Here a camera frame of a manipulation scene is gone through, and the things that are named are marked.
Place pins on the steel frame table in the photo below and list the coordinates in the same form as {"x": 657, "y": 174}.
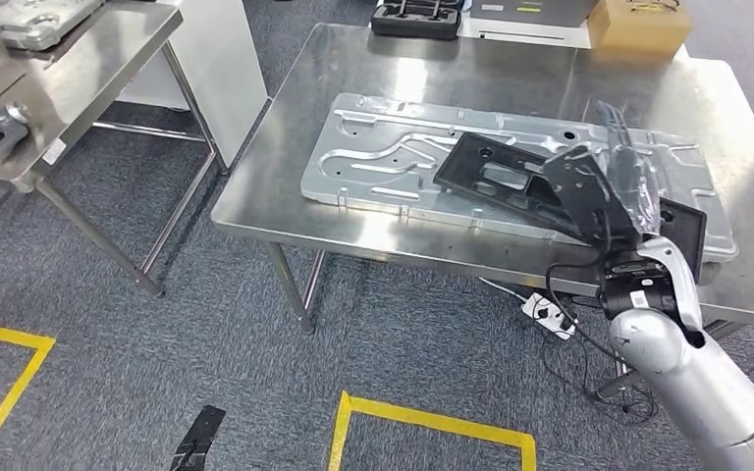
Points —
{"x": 104, "y": 58}

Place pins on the yellow tape square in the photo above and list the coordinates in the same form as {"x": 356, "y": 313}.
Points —
{"x": 429, "y": 421}
{"x": 22, "y": 374}

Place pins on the stamped grey metal part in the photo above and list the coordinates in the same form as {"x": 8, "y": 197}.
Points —
{"x": 45, "y": 19}

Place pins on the stamped sheet metal panel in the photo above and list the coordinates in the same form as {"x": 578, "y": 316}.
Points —
{"x": 377, "y": 149}

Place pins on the white flat device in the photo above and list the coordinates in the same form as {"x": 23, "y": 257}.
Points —
{"x": 526, "y": 23}

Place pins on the brown cardboard box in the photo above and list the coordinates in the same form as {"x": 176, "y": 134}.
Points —
{"x": 637, "y": 29}

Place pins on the white panel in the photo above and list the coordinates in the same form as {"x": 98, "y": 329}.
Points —
{"x": 227, "y": 71}

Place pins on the stainless steel workbench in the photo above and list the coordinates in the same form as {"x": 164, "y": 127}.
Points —
{"x": 481, "y": 71}

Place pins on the black right wrist camera bracket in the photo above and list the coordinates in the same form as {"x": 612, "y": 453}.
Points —
{"x": 585, "y": 188}

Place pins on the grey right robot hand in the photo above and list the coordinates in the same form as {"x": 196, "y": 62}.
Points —
{"x": 630, "y": 175}

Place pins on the black plastic case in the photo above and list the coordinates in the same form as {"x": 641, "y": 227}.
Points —
{"x": 416, "y": 19}

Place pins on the long black plastic part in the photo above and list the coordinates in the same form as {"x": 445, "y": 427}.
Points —
{"x": 474, "y": 169}

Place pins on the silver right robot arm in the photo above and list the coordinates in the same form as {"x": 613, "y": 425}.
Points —
{"x": 696, "y": 377}

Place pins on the white power strip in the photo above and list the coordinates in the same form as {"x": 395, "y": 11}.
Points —
{"x": 546, "y": 315}

